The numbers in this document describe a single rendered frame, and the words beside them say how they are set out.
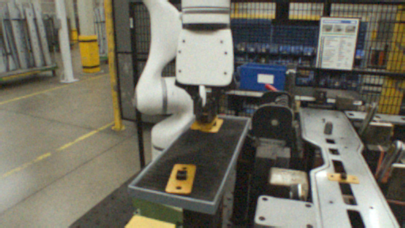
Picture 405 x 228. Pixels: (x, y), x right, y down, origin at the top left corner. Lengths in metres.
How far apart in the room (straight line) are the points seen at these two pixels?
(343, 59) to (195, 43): 1.37
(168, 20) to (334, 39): 1.13
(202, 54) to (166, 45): 0.38
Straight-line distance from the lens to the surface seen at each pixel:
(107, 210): 1.17
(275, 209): 0.48
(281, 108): 0.76
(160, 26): 0.86
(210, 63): 0.48
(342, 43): 1.76
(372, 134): 1.23
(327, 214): 0.69
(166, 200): 0.41
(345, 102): 1.50
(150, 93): 0.84
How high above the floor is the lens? 1.40
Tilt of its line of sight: 19 degrees down
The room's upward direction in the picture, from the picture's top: straight up
